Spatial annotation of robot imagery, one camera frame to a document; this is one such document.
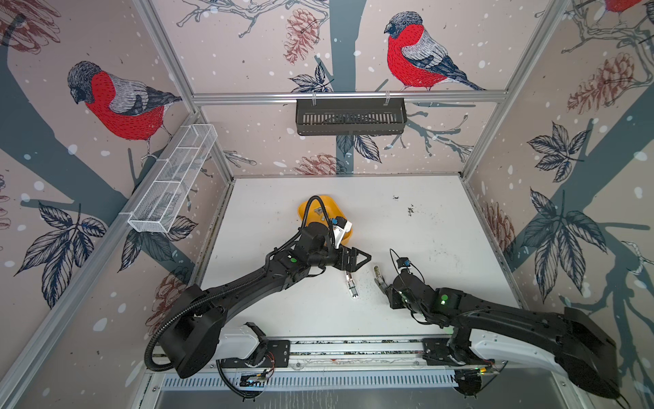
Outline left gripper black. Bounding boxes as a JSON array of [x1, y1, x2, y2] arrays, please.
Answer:
[[307, 242, 371, 272]]

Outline white pink stapler body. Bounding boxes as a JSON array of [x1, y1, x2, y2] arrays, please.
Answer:
[[345, 272, 359, 298]]

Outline metal stapler base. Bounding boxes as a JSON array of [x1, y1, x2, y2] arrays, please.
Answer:
[[373, 265, 388, 294]]

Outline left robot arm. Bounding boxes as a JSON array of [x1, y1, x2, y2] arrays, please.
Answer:
[[144, 195, 371, 378]]

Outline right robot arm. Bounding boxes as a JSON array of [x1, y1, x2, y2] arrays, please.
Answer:
[[376, 269, 621, 400]]

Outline yellow plastic tray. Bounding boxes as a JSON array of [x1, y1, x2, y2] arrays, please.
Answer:
[[298, 195, 347, 226]]

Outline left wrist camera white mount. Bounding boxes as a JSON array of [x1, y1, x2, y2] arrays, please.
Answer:
[[330, 216, 353, 249]]

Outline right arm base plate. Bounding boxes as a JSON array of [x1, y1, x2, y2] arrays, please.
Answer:
[[422, 337, 495, 367]]

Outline aluminium rail front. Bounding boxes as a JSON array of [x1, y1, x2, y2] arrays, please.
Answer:
[[147, 334, 568, 372]]

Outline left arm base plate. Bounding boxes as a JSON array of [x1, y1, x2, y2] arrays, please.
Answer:
[[218, 340, 291, 369]]

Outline black hanging wire basket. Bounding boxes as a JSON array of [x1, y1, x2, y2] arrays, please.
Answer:
[[296, 98, 407, 136]]

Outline white wire mesh shelf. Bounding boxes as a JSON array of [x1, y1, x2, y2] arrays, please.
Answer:
[[128, 124, 217, 233]]

